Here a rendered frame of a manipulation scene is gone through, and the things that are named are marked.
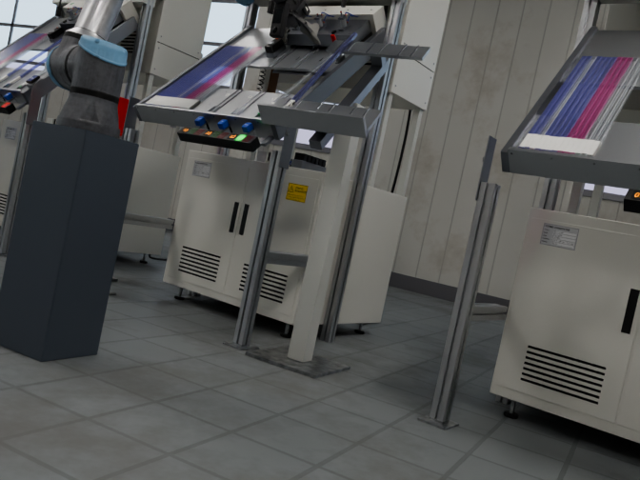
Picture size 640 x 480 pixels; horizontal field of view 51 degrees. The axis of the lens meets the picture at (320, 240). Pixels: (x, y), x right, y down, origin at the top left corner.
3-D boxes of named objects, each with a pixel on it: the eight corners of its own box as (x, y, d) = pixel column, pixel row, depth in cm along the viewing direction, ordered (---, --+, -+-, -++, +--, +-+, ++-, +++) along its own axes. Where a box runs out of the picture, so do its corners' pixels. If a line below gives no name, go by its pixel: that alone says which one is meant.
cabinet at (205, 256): (288, 341, 241) (324, 171, 239) (158, 295, 281) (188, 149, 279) (377, 336, 295) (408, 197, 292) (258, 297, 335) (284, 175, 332)
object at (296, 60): (338, 83, 239) (334, 70, 236) (208, 73, 277) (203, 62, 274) (384, 42, 258) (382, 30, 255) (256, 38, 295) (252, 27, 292)
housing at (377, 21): (379, 50, 256) (372, 13, 248) (281, 46, 284) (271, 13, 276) (390, 40, 261) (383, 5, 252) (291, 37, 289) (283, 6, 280)
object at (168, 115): (274, 140, 217) (268, 120, 213) (142, 121, 255) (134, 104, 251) (277, 137, 218) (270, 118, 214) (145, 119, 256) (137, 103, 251)
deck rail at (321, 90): (279, 140, 216) (274, 124, 213) (274, 139, 217) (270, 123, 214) (389, 43, 257) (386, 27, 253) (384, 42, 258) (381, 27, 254)
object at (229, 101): (274, 130, 216) (271, 122, 215) (142, 113, 254) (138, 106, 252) (308, 102, 227) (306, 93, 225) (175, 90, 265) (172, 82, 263)
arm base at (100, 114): (87, 130, 156) (95, 88, 156) (41, 122, 163) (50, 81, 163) (131, 142, 170) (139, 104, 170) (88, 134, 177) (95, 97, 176)
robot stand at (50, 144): (41, 362, 157) (87, 130, 154) (-10, 341, 164) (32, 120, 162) (97, 354, 173) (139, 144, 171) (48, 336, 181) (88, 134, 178)
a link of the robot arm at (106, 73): (83, 87, 158) (93, 29, 157) (59, 86, 167) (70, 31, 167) (129, 100, 166) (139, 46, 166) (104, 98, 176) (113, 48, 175)
